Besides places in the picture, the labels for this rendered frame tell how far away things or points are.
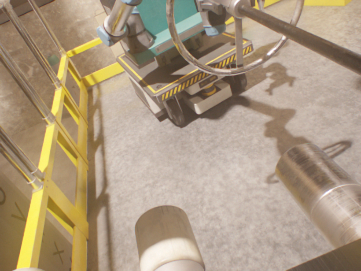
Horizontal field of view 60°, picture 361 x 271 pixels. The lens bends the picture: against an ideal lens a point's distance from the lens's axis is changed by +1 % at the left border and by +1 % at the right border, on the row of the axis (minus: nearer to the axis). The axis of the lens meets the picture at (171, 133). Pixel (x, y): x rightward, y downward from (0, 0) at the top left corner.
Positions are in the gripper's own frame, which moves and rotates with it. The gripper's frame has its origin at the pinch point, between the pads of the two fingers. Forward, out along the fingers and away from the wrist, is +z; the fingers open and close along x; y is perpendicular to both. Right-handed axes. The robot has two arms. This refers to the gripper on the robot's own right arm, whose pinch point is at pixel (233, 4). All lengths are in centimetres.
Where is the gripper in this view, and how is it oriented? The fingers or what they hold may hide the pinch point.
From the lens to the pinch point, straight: 93.5
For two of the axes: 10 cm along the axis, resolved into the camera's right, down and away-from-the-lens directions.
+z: 2.2, 5.2, -8.2
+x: 9.6, -2.5, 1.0
